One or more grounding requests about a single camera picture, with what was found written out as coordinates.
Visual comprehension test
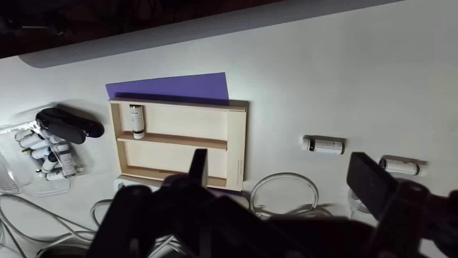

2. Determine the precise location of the shallow wooden tray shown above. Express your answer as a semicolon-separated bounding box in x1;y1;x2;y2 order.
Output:
108;98;250;193

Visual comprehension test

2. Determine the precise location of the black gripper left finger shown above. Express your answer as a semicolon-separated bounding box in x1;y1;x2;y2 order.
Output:
187;148;210;190

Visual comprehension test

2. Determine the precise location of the thin white cable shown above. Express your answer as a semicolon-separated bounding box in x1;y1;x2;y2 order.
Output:
0;193;113;258

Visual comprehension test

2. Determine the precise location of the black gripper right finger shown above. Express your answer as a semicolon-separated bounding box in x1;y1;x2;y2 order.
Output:
344;151;400;223

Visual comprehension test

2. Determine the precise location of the white power strip cable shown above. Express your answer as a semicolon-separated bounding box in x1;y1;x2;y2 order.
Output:
247;171;334;221

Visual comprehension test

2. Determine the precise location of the purple paper sheet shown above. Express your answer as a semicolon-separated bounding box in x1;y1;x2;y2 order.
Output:
104;72;230;104

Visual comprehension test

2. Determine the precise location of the white tube with black cap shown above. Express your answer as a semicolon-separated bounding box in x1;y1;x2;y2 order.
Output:
38;155;60;176
379;155;423;178
127;104;146;141
302;135;346;157
55;145;80;178
15;130;45;151

